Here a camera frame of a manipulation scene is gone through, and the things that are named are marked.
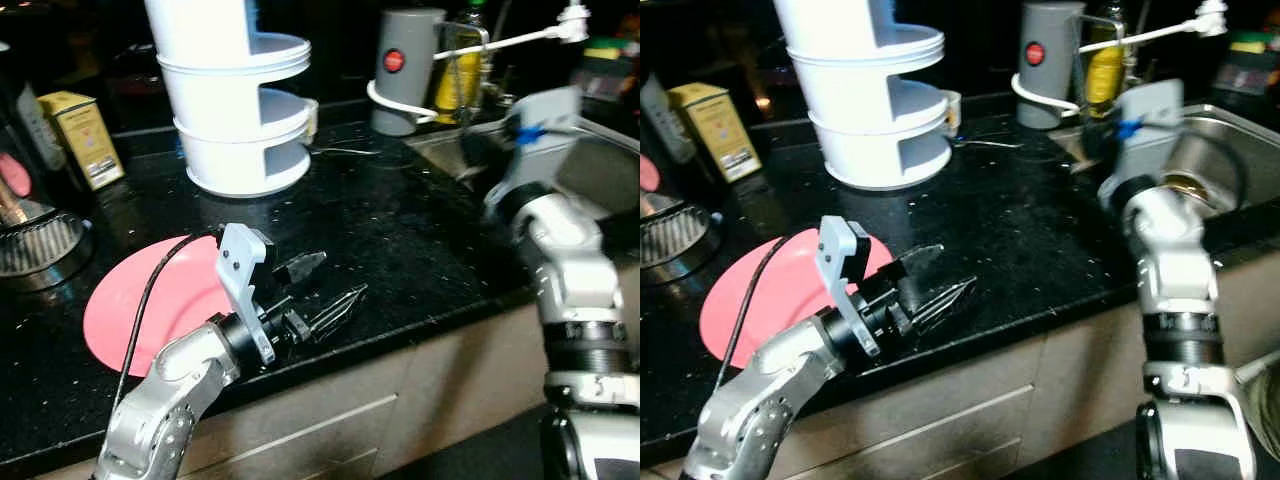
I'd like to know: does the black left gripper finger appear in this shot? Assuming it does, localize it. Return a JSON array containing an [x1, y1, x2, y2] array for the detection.
[[273, 250, 328, 288], [887, 243, 946, 286], [300, 283, 370, 339], [908, 277, 979, 333]]

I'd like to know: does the pink round plate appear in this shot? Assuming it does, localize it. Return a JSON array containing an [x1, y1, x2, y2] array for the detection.
[[698, 230, 896, 361], [82, 235, 263, 371]]

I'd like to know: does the stainless steel sink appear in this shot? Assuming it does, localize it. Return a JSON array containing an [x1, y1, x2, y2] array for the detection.
[[1050, 103, 1280, 221], [403, 110, 641, 226]]

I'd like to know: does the yellow oil bottle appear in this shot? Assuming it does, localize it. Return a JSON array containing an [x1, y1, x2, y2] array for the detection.
[[1078, 0, 1136, 119], [432, 0, 493, 126]]

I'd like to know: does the grey cylinder with red dot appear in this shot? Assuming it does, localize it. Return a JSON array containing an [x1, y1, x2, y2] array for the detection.
[[371, 8, 448, 138], [1013, 0, 1088, 131]]

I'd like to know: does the dark plastic container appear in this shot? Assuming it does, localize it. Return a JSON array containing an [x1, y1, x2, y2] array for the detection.
[[1210, 30, 1280, 96], [575, 40, 641, 101]]

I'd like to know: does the white tiered storage rack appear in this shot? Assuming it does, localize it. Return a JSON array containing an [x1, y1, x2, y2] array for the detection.
[[143, 0, 315, 198], [775, 0, 954, 191]]

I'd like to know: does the yellow printed carton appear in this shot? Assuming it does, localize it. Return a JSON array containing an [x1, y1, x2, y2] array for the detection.
[[37, 90, 126, 192], [668, 82, 763, 184]]

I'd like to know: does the olive camouflage cloth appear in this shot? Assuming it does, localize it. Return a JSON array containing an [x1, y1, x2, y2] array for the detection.
[[1232, 345, 1280, 466]]

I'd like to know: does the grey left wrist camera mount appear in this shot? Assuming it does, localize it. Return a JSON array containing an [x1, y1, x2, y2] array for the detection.
[[215, 223, 279, 367], [815, 215, 881, 359]]

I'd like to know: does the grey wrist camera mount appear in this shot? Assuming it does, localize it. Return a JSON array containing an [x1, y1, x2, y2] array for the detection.
[[1100, 78, 1186, 206], [485, 86, 589, 216], [215, 223, 279, 367], [815, 215, 881, 359]]

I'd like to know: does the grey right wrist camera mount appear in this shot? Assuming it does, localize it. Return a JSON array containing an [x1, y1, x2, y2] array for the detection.
[[1100, 78, 1186, 206], [485, 86, 589, 216]]

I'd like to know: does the white cord loop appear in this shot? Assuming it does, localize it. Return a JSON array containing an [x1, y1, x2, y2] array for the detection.
[[1010, 72, 1086, 121], [365, 78, 446, 128]]

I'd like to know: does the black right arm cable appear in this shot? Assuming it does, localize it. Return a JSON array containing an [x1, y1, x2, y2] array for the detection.
[[1135, 118, 1251, 216]]

